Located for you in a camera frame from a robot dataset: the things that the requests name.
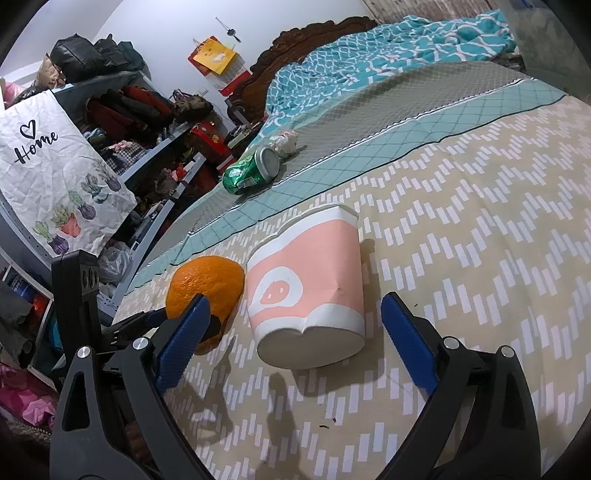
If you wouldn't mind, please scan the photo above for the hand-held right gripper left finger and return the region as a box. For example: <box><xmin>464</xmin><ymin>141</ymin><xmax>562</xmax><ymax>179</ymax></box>
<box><xmin>48</xmin><ymin>293</ymin><xmax>213</xmax><ymax>480</ymax></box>

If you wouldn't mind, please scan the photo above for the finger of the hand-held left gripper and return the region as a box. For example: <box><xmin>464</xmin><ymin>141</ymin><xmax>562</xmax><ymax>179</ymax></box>
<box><xmin>99</xmin><ymin>308</ymin><xmax>169</xmax><ymax>347</ymax></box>
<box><xmin>203</xmin><ymin>314</ymin><xmax>223</xmax><ymax>344</ymax></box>

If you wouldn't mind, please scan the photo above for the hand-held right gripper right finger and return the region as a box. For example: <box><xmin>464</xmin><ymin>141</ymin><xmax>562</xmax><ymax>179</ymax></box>
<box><xmin>381</xmin><ymin>292</ymin><xmax>541</xmax><ymax>480</ymax></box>

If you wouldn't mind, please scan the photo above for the whole orange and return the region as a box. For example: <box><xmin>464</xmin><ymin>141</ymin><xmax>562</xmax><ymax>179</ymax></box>
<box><xmin>166</xmin><ymin>256</ymin><xmax>245</xmax><ymax>356</ymax></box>

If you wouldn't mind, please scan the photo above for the white Home cloth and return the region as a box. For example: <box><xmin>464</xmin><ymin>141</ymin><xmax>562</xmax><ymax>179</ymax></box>
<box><xmin>0</xmin><ymin>90</ymin><xmax>138</xmax><ymax>257</ymax></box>

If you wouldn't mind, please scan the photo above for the pink and white paper cup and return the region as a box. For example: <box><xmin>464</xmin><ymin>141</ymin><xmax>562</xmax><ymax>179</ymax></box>
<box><xmin>246</xmin><ymin>204</ymin><xmax>366</xmax><ymax>369</ymax></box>

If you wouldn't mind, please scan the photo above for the clear plastic bag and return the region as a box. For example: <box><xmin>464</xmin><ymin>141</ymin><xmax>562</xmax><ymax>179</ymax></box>
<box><xmin>99</xmin><ymin>242</ymin><xmax>134</xmax><ymax>284</ymax></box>

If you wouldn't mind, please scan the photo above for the pink plastic bag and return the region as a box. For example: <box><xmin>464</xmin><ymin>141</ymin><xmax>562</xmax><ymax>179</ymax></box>
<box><xmin>0</xmin><ymin>364</ymin><xmax>58</xmax><ymax>430</ymax></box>

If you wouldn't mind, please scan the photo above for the green drink can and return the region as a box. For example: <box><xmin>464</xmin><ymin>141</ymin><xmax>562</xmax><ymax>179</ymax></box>
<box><xmin>222</xmin><ymin>147</ymin><xmax>281</xmax><ymax>195</ymax></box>

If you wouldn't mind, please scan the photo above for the cluttered grey storage shelf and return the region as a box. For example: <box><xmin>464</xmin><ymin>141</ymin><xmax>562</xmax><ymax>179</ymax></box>
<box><xmin>0</xmin><ymin>69</ymin><xmax>208</xmax><ymax>370</ymax></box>

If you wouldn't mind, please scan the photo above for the red box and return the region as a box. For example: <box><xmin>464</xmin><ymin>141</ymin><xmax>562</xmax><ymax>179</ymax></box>
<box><xmin>191</xmin><ymin>122</ymin><xmax>229</xmax><ymax>160</ymax></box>

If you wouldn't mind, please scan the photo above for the crumpled white plastic wrapper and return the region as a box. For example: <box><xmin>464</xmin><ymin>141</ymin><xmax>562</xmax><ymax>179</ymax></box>
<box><xmin>272</xmin><ymin>130</ymin><xmax>300</xmax><ymax>158</ymax></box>

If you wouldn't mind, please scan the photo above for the black bag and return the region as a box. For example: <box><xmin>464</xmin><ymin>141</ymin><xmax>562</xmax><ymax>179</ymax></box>
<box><xmin>48</xmin><ymin>39</ymin><xmax>105</xmax><ymax>83</ymax></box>

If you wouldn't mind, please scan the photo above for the dark green bag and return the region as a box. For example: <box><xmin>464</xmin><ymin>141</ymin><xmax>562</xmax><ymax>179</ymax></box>
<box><xmin>95</xmin><ymin>34</ymin><xmax>146</xmax><ymax>72</ymax></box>

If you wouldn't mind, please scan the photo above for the yellow paper envelope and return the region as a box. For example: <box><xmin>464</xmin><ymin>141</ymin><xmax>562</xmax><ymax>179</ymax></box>
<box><xmin>193</xmin><ymin>39</ymin><xmax>237</xmax><ymax>75</ymax></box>

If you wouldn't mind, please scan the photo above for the carved wooden headboard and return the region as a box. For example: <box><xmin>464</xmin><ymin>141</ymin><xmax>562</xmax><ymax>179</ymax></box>
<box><xmin>228</xmin><ymin>16</ymin><xmax>379</xmax><ymax>125</ymax></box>

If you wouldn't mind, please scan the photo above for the teal patterned blanket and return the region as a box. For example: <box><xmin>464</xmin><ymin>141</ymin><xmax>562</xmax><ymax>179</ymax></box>
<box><xmin>256</xmin><ymin>9</ymin><xmax>518</xmax><ymax>153</ymax></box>

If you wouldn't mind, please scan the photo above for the red wall calendar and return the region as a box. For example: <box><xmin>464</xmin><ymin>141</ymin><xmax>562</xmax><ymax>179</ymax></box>
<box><xmin>188</xmin><ymin>36</ymin><xmax>243</xmax><ymax>95</ymax></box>

